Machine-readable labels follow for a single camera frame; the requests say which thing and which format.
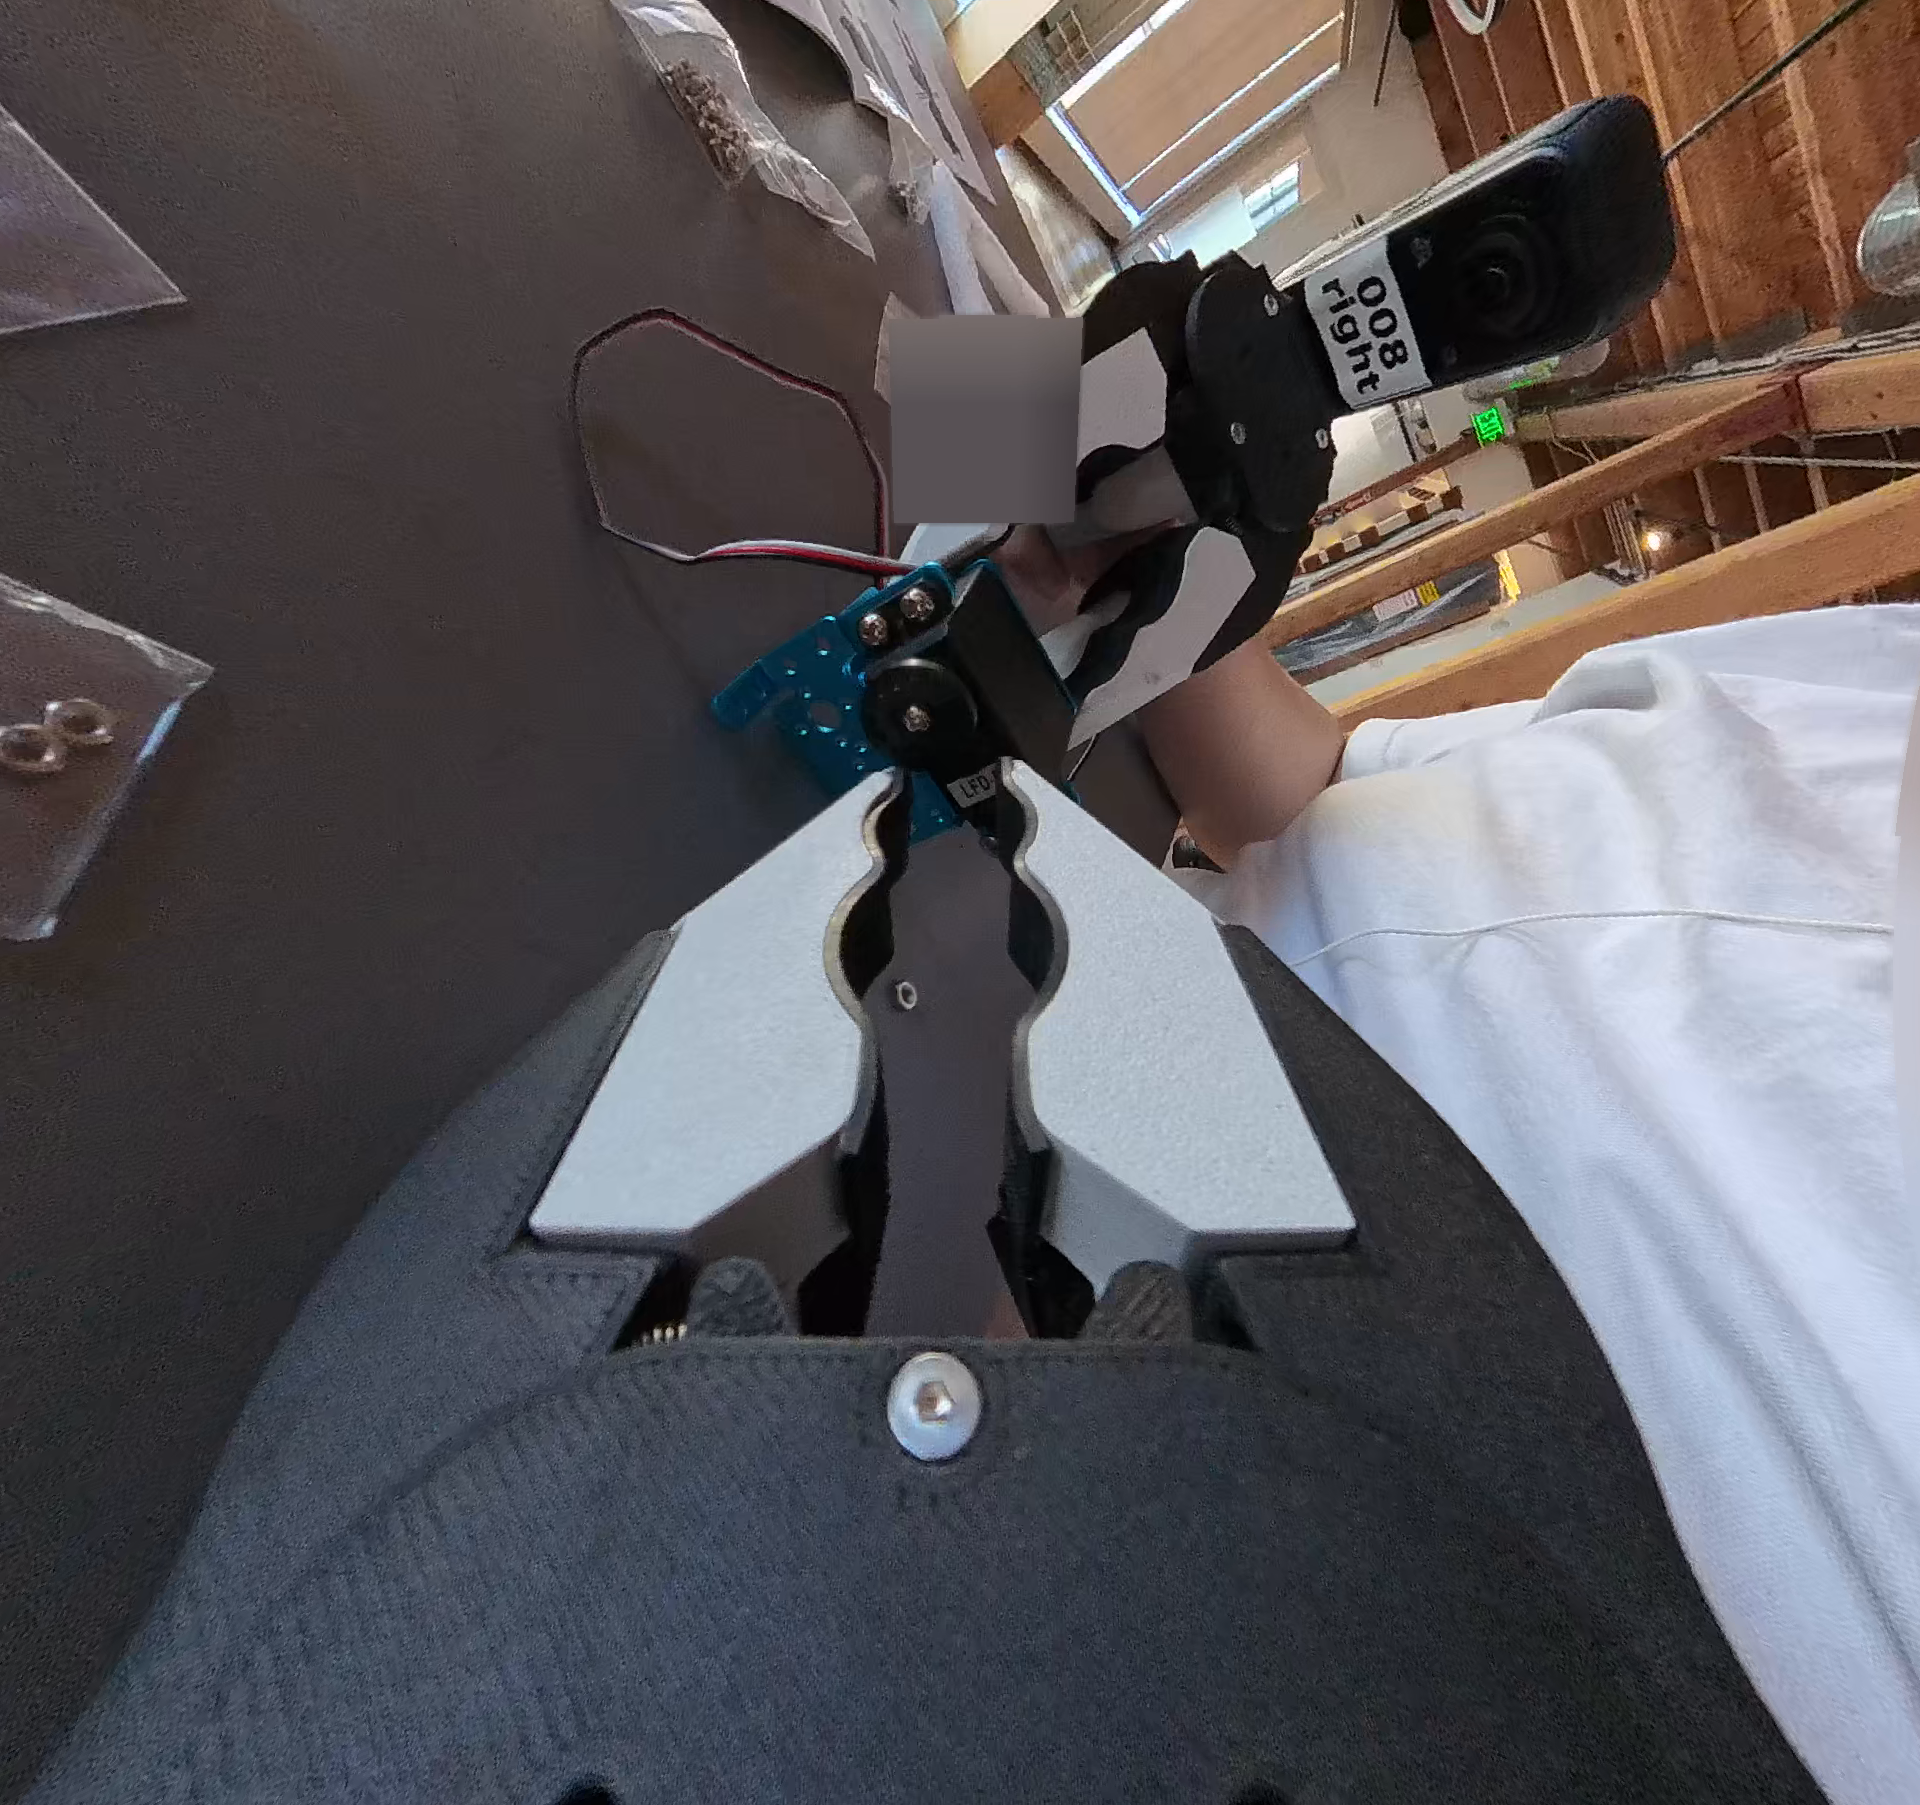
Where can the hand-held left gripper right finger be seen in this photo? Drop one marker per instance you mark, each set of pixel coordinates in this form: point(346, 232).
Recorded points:
point(1185, 1068)

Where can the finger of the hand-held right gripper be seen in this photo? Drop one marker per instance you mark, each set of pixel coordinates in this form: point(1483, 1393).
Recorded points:
point(1200, 605)
point(1125, 394)

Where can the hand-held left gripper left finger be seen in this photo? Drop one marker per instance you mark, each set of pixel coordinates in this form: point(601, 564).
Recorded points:
point(705, 1068)

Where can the black servo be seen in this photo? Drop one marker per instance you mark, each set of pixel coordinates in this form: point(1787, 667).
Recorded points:
point(1005, 650)

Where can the person's right forearm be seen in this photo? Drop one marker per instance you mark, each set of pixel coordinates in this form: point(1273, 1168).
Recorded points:
point(1245, 741)

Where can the dark grey desk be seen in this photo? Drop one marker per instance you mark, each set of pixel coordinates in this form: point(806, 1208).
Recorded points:
point(376, 559)

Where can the person's right hand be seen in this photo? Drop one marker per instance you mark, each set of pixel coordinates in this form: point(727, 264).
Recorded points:
point(1057, 568)

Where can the green exit sign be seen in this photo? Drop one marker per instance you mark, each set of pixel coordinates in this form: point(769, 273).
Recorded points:
point(1489, 425)

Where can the white shirt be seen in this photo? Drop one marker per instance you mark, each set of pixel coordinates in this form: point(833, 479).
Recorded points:
point(1576, 1008)

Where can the printed instruction sheet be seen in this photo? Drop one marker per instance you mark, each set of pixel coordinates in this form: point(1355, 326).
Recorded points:
point(887, 33)

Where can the clear bag with silver screws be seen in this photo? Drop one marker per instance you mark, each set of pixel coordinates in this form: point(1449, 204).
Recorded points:
point(698, 65)

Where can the clear bag with two nuts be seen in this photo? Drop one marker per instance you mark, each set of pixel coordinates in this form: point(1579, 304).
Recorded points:
point(76, 816)

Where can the clear bag with white label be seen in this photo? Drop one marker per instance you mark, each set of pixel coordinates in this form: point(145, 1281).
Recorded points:
point(76, 244)

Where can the silver air duct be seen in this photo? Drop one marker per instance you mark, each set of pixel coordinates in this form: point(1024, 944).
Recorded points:
point(1895, 231)

